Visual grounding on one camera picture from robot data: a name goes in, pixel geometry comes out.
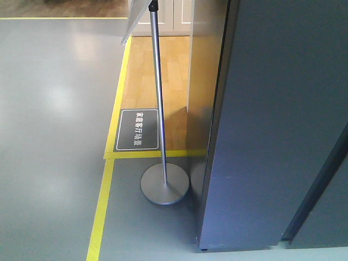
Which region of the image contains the grey open fridge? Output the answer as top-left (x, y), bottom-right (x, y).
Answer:
top-left (282, 128), bottom-right (347, 249)

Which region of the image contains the black floor label sign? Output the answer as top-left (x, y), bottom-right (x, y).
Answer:
top-left (115, 109), bottom-right (159, 152)

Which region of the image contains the white double door wardrobe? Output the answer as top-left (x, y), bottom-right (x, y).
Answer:
top-left (132, 0), bottom-right (194, 36)

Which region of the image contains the silver sign stand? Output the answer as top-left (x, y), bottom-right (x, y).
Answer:
top-left (120, 0), bottom-right (190, 206)

